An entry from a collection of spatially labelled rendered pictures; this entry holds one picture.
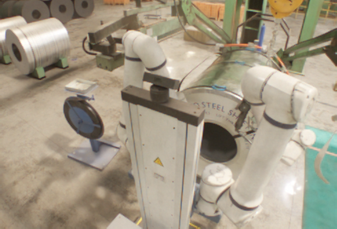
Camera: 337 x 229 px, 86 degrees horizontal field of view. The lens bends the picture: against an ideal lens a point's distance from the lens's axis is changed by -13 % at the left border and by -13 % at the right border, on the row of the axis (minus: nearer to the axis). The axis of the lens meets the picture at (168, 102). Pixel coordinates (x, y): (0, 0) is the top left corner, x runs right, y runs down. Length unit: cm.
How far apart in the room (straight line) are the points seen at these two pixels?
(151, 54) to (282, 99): 62
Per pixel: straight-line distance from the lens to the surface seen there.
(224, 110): 178
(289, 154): 120
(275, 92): 68
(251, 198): 95
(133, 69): 114
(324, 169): 350
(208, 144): 238
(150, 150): 94
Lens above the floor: 218
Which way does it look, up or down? 33 degrees down
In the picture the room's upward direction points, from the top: straight up
